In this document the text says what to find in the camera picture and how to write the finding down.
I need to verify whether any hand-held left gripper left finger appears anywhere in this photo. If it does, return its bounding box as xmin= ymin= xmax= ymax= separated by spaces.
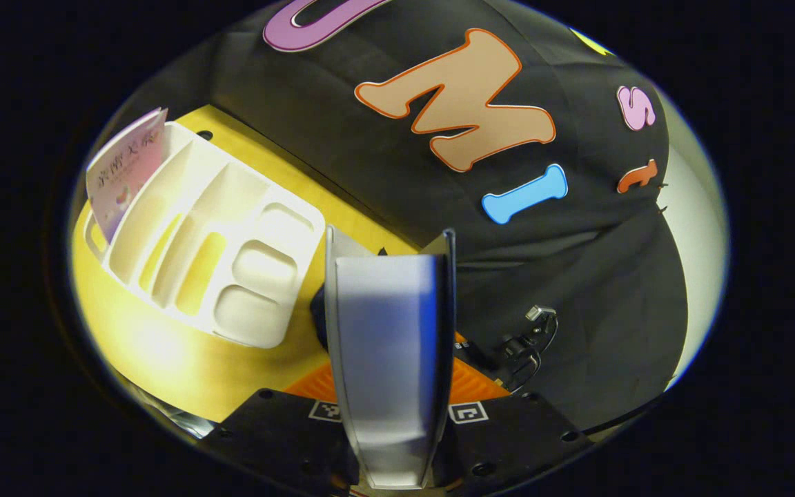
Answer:
xmin=201 ymin=362 xmax=360 ymax=495

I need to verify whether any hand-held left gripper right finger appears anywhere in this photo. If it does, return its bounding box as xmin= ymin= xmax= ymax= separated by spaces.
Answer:
xmin=439 ymin=331 xmax=595 ymax=495

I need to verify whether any black and white book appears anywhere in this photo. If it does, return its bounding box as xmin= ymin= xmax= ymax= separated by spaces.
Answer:
xmin=324 ymin=226 xmax=457 ymax=491

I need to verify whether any white plastic bookshelf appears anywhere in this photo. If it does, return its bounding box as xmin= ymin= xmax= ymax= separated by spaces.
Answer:
xmin=84 ymin=121 xmax=326 ymax=349

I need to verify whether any pink book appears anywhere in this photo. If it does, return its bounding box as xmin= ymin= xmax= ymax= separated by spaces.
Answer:
xmin=86 ymin=107 xmax=168 ymax=242

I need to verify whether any black backdrop cloth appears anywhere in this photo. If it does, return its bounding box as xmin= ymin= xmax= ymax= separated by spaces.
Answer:
xmin=104 ymin=0 xmax=688 ymax=432

